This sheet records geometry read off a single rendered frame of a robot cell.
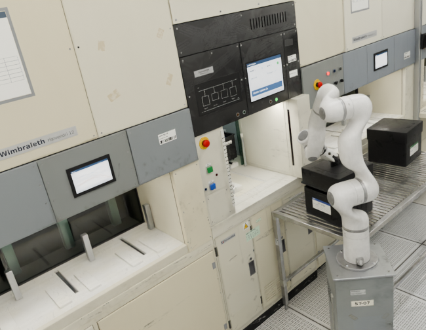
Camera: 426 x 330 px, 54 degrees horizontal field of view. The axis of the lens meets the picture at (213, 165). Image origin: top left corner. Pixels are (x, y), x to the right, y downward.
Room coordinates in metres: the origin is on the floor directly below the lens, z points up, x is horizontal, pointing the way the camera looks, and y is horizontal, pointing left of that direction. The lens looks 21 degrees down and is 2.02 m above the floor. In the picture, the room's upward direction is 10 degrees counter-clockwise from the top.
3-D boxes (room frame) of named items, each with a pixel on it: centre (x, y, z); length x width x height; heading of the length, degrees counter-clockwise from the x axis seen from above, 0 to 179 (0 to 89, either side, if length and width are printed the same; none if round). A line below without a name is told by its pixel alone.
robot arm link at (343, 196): (1.67, -0.58, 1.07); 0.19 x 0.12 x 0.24; 101
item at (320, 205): (2.16, -0.69, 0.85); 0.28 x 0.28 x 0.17; 29
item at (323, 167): (2.16, -0.69, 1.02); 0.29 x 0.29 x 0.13; 29
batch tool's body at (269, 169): (2.63, -0.02, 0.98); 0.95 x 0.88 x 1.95; 37
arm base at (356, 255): (1.68, -0.61, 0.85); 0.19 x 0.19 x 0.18
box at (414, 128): (2.78, -1.32, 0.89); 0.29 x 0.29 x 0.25; 41
